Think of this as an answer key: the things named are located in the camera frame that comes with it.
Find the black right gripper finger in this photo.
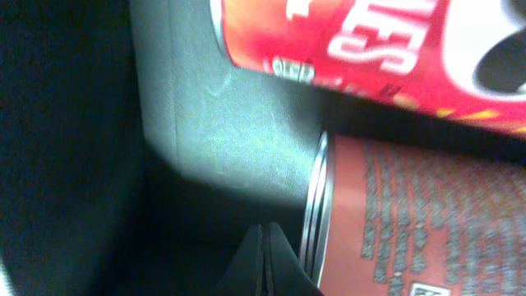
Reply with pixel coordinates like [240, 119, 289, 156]
[211, 223, 322, 296]

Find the red Pringles can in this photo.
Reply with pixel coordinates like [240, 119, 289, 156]
[210, 0, 525, 138]

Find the brown Pringles can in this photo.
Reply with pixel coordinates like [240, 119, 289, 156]
[298, 133, 525, 295]

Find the black open gift box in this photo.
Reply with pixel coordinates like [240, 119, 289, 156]
[1, 1, 525, 295]

